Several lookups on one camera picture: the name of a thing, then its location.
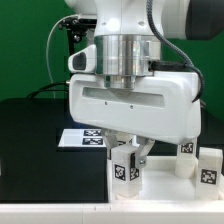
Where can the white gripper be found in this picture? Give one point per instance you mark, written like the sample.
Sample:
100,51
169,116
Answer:
161,107

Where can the white square tabletop tray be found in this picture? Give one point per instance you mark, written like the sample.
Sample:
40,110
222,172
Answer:
159,183

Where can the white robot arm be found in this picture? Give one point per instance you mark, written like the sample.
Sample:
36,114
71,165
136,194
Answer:
119,82

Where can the white marker sheet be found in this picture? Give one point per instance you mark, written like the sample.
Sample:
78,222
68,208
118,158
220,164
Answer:
81,138

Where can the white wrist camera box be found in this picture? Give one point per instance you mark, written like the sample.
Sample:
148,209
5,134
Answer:
84,60

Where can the white front rail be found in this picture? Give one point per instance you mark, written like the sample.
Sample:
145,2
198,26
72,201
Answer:
211,212

